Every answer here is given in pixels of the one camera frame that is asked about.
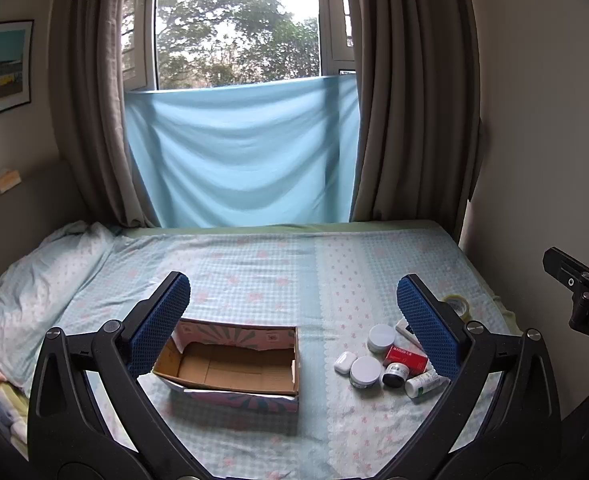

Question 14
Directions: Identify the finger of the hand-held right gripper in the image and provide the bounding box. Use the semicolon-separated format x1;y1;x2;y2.
543;247;589;292

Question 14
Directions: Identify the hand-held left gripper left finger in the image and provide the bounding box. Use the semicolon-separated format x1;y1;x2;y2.
27;271;196;472

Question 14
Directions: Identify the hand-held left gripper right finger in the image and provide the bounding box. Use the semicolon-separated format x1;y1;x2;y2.
396;274;562;467

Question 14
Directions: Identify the white remote control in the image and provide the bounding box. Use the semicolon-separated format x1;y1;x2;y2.
395;317;420;348

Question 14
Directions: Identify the clear tape roll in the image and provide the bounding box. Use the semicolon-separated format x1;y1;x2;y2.
443;294;472;323

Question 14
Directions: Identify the small black white jar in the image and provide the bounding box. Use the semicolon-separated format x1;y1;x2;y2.
382;361;410;389

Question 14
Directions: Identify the white plastic bottle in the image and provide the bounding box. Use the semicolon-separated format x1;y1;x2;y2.
405;367;450;403

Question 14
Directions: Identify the large white lid jar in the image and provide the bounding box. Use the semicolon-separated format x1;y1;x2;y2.
349;356;383;390

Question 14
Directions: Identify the cardboard box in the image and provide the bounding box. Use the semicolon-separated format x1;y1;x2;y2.
152;316;301;415

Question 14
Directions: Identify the white earbuds case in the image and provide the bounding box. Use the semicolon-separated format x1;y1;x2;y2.
333;351;358;375

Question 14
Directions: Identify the red carton box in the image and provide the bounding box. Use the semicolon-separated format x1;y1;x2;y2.
383;344;429;376

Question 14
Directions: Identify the white cream jar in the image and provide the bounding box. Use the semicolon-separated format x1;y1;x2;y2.
367;324;397;354

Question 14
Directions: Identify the pale dotted quilt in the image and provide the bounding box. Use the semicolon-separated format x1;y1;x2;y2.
0;220;125;391

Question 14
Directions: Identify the checkered floral bed sheet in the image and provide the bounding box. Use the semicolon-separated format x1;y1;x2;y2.
4;220;518;480

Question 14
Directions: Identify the grey bed headboard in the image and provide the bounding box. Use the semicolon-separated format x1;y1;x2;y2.
0;160;92;301

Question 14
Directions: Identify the folded pale cloth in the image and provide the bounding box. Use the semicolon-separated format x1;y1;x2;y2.
0;375;30;461

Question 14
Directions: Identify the light blue hanging cloth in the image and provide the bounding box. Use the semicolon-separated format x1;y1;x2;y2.
124;74;360;228

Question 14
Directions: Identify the tissue box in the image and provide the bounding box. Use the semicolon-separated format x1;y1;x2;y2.
0;167;22;193

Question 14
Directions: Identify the brown curtain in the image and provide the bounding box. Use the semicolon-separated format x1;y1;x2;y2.
347;0;485;241
49;0;158;228

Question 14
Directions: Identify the white framed window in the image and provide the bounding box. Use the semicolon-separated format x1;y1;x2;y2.
119;0;358;92

